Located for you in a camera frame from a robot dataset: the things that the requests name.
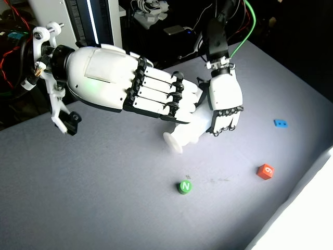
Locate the green cylinder block letter N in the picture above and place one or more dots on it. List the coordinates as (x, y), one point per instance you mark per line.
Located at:
(185, 187)

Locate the grey table cloth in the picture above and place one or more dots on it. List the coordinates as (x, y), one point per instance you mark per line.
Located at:
(104, 195)

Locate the white plastic cylinder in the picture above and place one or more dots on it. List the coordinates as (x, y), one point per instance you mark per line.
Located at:
(192, 127)

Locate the grey flat box device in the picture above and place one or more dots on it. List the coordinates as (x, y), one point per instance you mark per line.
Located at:
(173, 30)

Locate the red cube block number 9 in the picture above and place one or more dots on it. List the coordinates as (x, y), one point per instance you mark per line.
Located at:
(265, 172)

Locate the white column with black strip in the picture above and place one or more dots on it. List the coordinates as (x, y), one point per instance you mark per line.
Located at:
(49, 13)

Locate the blue rectangular block two holes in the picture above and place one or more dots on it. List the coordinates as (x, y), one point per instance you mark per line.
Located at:
(280, 123)

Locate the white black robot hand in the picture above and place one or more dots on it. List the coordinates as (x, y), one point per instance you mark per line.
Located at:
(99, 78)
(225, 91)

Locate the white parts pile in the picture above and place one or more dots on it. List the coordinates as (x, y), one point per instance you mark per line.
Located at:
(151, 18)

